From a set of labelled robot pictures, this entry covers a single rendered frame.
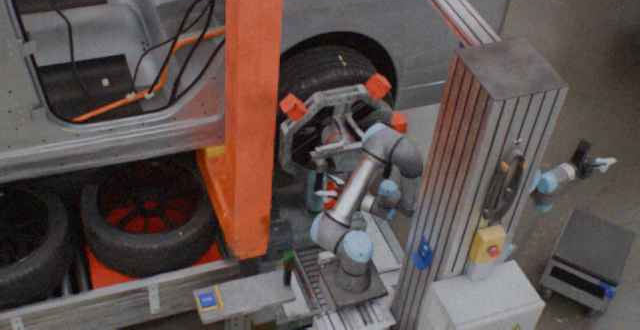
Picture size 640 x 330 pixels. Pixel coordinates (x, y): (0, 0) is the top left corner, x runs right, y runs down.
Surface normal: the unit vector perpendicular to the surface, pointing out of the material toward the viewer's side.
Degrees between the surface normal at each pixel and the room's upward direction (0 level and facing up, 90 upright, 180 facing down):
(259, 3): 90
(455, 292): 0
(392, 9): 90
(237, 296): 0
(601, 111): 0
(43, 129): 91
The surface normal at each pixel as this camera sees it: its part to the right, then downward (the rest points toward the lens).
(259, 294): 0.08, -0.72
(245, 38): 0.35, 0.66
